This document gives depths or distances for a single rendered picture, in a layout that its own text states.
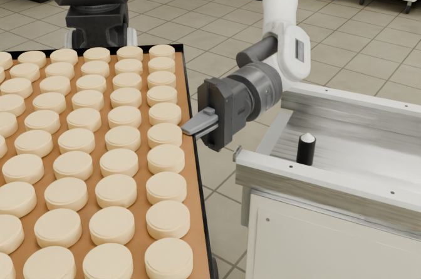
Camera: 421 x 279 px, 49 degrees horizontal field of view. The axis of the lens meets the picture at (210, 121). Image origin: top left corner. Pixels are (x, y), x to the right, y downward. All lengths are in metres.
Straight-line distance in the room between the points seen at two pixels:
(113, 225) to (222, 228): 1.42
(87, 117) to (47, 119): 0.06
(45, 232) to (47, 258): 0.04
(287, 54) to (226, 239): 1.19
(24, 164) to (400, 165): 0.67
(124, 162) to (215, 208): 1.42
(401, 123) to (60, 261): 0.75
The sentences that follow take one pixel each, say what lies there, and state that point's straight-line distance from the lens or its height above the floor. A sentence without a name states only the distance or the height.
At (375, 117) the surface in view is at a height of 0.87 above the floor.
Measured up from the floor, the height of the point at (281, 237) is 0.75.
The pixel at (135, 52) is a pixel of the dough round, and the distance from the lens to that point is 0.92.
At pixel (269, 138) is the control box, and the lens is 0.98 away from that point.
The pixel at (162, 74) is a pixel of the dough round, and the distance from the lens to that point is 0.83.
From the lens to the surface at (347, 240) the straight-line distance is 0.85.
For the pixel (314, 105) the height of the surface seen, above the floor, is 0.87.
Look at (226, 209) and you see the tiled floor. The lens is 2.02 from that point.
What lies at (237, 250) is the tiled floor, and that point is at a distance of 1.87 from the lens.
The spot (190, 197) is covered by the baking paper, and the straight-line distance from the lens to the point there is 0.59.
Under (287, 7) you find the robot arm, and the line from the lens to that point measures 0.94.
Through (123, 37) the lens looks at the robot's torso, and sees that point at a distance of 1.20.
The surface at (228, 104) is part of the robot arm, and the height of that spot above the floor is 1.03.
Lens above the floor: 1.40
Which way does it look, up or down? 33 degrees down
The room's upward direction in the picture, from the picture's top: straight up
